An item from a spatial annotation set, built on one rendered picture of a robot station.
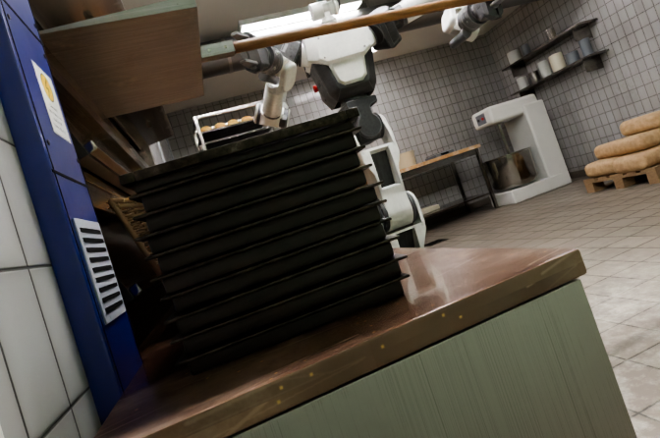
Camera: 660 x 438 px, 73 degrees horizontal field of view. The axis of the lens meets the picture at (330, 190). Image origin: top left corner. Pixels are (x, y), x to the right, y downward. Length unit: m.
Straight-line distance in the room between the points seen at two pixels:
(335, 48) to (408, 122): 5.23
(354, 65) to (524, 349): 1.43
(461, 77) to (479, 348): 7.20
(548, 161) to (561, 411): 6.18
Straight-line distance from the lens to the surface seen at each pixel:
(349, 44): 1.82
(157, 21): 1.03
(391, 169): 1.81
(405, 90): 7.10
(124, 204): 0.91
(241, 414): 0.44
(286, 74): 1.53
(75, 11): 1.35
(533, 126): 6.66
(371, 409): 0.47
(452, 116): 7.33
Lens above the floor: 0.71
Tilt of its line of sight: 2 degrees up
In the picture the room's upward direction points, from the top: 19 degrees counter-clockwise
